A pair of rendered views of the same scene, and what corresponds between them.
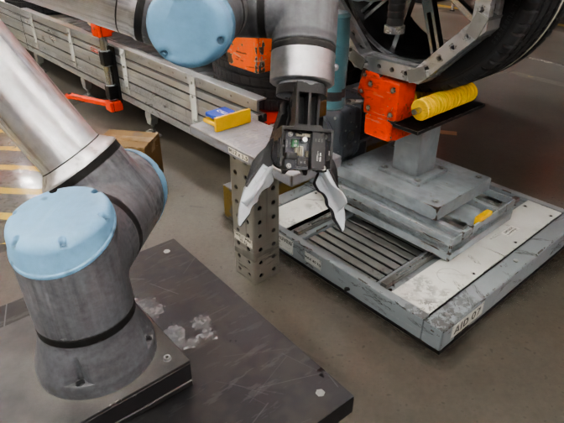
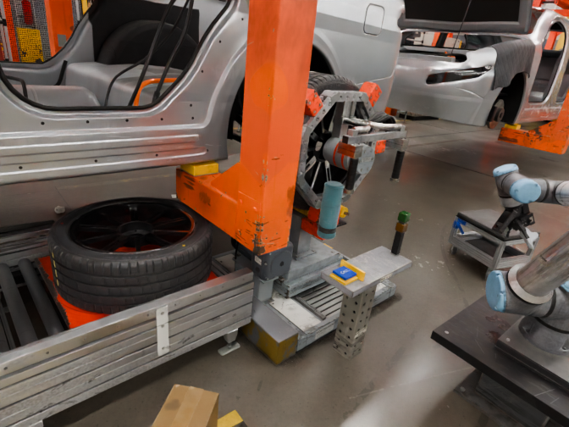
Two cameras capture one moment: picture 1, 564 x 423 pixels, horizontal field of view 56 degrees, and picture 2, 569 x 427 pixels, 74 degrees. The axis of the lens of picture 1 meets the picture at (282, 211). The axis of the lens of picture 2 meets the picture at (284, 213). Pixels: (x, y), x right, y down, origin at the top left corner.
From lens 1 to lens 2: 2.30 m
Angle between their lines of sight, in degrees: 80
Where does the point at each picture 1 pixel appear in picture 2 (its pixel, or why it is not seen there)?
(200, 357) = (510, 319)
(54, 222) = not seen: outside the picture
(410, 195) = (327, 257)
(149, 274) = (470, 337)
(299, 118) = (522, 210)
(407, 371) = (407, 306)
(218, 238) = (311, 369)
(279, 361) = not seen: hidden behind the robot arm
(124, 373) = not seen: hidden behind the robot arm
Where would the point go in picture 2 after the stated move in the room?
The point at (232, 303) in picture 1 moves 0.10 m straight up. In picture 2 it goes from (472, 309) to (478, 291)
